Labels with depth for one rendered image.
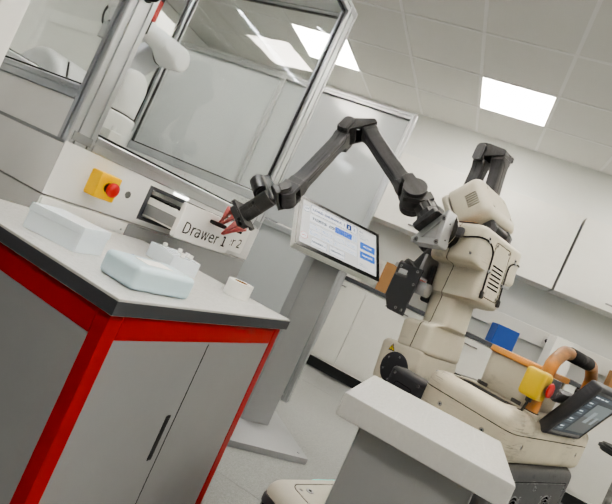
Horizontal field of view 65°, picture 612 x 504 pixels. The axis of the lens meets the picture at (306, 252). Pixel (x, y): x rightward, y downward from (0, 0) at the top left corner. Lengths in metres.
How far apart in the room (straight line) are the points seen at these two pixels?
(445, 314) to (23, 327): 1.14
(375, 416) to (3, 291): 0.67
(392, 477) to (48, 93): 1.23
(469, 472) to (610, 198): 4.69
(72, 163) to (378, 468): 1.03
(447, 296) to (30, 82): 1.35
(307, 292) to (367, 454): 1.67
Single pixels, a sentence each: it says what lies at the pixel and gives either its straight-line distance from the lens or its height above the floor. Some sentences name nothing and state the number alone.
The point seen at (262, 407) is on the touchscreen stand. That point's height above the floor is 0.13.
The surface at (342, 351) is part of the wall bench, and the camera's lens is 4.48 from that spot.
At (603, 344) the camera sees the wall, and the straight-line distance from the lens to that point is 5.21.
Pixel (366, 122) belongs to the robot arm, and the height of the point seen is 1.45.
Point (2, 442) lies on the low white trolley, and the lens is 0.98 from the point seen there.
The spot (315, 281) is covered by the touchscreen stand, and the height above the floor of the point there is 0.83.
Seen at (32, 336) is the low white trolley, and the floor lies 0.63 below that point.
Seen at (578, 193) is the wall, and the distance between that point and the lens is 5.33.
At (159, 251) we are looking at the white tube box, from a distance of 1.29.
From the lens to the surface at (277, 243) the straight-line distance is 3.34.
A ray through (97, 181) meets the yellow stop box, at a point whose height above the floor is 0.88.
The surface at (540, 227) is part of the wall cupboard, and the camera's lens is 4.83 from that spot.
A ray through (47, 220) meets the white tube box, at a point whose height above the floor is 0.79.
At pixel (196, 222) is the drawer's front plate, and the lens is 1.54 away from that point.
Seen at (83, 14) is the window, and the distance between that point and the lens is 1.57.
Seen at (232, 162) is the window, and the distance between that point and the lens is 1.87.
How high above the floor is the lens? 0.94
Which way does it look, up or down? level
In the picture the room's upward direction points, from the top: 25 degrees clockwise
